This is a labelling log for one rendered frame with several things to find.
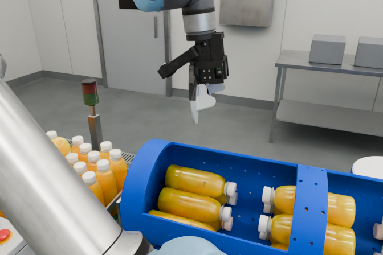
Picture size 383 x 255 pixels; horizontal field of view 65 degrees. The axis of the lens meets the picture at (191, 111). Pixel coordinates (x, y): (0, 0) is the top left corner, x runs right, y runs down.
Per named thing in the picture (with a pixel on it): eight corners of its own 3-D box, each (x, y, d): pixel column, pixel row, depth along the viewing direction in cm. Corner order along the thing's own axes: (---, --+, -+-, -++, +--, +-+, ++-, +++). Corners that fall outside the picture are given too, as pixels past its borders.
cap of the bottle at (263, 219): (268, 219, 74) (260, 218, 75) (268, 213, 71) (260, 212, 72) (265, 235, 72) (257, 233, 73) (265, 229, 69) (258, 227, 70)
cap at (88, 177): (96, 181, 91) (96, 177, 90) (82, 184, 90) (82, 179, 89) (95, 175, 94) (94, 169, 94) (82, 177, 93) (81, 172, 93)
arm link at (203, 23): (178, 16, 66) (188, 14, 73) (180, 37, 67) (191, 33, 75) (211, 12, 64) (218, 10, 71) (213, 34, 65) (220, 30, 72)
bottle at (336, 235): (347, 234, 71) (267, 216, 77) (355, 223, 66) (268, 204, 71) (348, 266, 67) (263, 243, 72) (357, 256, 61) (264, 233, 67)
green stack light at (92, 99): (93, 106, 126) (91, 95, 124) (80, 104, 128) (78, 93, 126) (102, 101, 132) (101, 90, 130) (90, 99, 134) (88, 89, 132)
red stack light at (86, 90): (91, 95, 124) (90, 86, 123) (78, 93, 126) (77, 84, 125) (101, 90, 130) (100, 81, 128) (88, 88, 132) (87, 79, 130)
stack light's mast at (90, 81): (94, 119, 129) (90, 83, 122) (82, 116, 131) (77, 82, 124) (104, 113, 134) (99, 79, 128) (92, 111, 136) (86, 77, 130)
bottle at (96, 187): (109, 230, 98) (102, 183, 90) (86, 235, 95) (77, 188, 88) (106, 215, 104) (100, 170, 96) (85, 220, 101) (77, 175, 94)
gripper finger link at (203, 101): (213, 120, 66) (215, 81, 68) (187, 120, 68) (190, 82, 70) (216, 123, 69) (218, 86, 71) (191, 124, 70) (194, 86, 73)
